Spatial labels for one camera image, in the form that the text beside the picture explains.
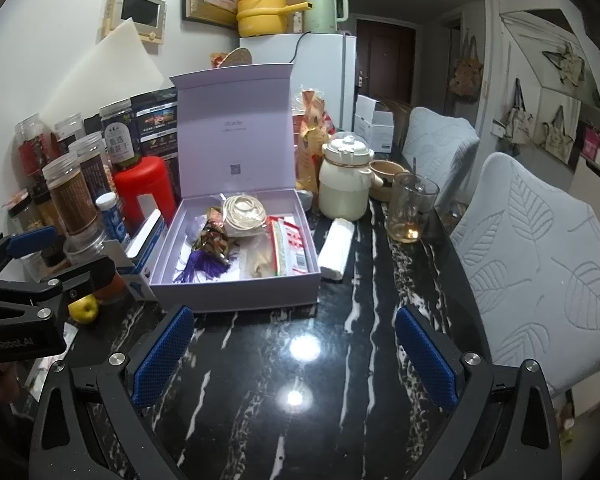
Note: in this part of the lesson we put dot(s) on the large white carton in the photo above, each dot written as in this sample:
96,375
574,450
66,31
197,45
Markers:
366,110

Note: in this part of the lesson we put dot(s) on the yellow cooking pot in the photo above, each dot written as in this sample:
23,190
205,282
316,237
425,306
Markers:
260,15

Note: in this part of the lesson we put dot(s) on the white box blue label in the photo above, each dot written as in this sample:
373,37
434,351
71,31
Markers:
147,232

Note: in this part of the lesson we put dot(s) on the orange snack bag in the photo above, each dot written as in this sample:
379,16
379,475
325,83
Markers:
312,130

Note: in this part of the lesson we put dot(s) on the clear bag white contents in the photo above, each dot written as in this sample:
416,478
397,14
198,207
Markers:
242,215

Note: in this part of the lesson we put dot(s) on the grey leaf pattern chair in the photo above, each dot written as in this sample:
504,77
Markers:
530,240
440,145

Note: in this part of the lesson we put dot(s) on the beige wall intercom panel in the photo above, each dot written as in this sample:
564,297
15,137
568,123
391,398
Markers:
137,10

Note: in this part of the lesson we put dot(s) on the green electric kettle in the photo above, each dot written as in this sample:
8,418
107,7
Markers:
322,10

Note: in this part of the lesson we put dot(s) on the dark wooden door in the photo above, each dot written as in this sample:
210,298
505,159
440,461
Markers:
385,60

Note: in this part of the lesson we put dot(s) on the green apple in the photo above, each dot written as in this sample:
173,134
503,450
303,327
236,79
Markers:
83,308

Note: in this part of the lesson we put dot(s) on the red snack bag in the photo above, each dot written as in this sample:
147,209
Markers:
216,60

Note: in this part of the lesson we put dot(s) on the glass cup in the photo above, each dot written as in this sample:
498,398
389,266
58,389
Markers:
410,230

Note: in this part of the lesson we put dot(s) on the white tissue pack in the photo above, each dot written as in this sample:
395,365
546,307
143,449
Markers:
336,247

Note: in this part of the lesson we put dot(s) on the clear jar brown contents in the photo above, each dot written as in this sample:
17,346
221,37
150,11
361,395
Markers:
72,200

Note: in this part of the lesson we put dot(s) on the red white packet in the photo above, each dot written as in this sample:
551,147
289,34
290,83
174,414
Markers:
292,245

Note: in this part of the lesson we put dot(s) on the red plastic container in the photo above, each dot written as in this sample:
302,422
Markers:
145,185

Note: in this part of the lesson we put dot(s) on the white ceramic teapot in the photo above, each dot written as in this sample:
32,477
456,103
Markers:
342,185

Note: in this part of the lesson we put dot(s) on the white counter cabinet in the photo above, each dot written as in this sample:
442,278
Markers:
587,180

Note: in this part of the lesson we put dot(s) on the small white carton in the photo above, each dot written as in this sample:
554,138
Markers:
384,132

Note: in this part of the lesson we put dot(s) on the small clear jar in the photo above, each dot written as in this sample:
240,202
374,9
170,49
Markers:
87,245

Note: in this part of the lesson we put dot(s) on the patterned brown tote bag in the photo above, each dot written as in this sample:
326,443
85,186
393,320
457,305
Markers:
467,77

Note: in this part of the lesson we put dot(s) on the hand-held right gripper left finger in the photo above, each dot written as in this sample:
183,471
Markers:
162,357

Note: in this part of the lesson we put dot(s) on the blue tube bottle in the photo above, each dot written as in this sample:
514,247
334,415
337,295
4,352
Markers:
114,222

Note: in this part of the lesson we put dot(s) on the white foam board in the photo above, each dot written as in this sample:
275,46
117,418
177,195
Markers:
110,70

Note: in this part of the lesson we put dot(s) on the clear beige packet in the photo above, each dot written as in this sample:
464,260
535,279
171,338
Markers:
257,260

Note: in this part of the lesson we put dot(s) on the small jar pink lid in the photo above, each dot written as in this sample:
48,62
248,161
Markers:
22,212

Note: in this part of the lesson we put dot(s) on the beige canvas tote bag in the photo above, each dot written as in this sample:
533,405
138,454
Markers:
517,115

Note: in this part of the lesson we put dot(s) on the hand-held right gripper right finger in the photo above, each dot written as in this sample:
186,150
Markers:
427,357

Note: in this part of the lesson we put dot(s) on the round woven fan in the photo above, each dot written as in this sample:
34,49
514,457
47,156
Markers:
237,56

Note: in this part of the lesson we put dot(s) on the brown ceramic bowl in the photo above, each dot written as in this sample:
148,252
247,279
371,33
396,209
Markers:
382,175

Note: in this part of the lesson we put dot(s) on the star shaped canvas bag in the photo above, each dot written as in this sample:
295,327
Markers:
565,62

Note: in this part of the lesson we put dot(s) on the purple tassel sachet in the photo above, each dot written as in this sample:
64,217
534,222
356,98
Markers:
200,265

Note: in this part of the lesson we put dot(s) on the black snack bag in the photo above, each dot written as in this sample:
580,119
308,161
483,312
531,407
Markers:
155,120

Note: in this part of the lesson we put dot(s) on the clear jar red berries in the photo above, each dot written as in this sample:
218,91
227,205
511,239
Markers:
32,150

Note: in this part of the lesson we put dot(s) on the clear jar dark contents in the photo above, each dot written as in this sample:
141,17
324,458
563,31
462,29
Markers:
92,170

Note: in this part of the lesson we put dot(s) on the clear jar striped label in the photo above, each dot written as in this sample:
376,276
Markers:
70,132

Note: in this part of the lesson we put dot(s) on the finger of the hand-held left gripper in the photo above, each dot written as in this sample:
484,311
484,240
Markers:
30,240
90,272

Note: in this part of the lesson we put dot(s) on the purple gift box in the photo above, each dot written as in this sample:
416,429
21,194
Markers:
235,125

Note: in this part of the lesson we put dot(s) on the white refrigerator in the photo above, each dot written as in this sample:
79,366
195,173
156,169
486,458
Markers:
320,65

